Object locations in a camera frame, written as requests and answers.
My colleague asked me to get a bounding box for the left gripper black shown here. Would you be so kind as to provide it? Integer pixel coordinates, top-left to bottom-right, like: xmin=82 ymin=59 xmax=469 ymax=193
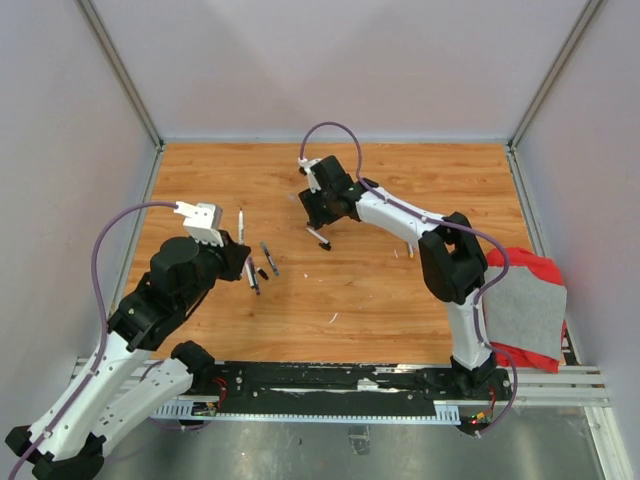
xmin=178 ymin=228 xmax=251 ymax=312

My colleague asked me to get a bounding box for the white pen with lettering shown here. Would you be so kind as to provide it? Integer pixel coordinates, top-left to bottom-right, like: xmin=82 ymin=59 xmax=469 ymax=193
xmin=237 ymin=208 xmax=245 ymax=245

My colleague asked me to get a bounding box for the blue gel pen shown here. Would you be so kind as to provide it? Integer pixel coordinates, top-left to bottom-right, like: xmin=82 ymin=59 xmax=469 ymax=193
xmin=260 ymin=241 xmax=280 ymax=276

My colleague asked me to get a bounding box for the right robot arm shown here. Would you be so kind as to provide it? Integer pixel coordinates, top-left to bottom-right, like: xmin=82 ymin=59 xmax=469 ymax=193
xmin=298 ymin=156 xmax=496 ymax=400

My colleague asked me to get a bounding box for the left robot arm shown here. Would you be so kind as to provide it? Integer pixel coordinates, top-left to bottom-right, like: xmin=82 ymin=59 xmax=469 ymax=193
xmin=5 ymin=232 xmax=251 ymax=479

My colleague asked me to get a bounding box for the white thin pen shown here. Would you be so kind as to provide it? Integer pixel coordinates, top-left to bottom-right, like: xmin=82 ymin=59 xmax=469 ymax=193
xmin=244 ymin=262 xmax=255 ymax=289

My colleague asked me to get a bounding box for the purple gel pen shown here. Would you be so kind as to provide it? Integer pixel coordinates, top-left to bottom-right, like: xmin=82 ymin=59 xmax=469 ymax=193
xmin=247 ymin=256 xmax=260 ymax=295

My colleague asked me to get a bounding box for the white pen black end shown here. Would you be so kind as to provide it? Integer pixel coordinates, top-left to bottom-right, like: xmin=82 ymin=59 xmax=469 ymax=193
xmin=306 ymin=227 xmax=330 ymax=245

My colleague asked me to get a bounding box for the small black white cap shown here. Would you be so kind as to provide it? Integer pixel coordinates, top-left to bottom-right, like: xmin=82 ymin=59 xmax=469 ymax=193
xmin=256 ymin=267 xmax=269 ymax=280

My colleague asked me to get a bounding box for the red and grey cloth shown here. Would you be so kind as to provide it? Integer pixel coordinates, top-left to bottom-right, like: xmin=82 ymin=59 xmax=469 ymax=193
xmin=483 ymin=247 xmax=567 ymax=374

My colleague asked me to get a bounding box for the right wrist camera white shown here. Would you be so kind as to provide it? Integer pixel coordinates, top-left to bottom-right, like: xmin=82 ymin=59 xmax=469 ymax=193
xmin=298 ymin=158 xmax=321 ymax=193

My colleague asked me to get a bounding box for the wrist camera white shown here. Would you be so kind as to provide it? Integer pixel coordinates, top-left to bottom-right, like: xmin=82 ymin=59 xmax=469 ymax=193
xmin=298 ymin=158 xmax=321 ymax=193
xmin=174 ymin=201 xmax=224 ymax=247

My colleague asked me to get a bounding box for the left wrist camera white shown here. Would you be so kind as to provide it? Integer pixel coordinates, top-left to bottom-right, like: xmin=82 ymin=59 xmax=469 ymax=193
xmin=174 ymin=201 xmax=224 ymax=247

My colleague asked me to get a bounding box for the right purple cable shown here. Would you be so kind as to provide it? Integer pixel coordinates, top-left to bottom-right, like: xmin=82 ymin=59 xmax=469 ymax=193
xmin=298 ymin=121 xmax=519 ymax=436

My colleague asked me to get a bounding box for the purple cable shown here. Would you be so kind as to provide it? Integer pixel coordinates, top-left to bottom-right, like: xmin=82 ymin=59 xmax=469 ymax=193
xmin=7 ymin=201 xmax=179 ymax=480
xmin=298 ymin=121 xmax=519 ymax=436

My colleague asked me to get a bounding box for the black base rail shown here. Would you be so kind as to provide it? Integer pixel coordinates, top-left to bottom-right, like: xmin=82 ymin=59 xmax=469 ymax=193
xmin=196 ymin=362 xmax=512 ymax=417

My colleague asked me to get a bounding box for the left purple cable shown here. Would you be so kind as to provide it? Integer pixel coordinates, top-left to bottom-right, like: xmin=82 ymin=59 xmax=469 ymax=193
xmin=7 ymin=201 xmax=179 ymax=480

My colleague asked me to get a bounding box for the aluminium frame rail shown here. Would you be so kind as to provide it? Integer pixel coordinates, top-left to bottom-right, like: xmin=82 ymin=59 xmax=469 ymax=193
xmin=44 ymin=357 xmax=626 ymax=480

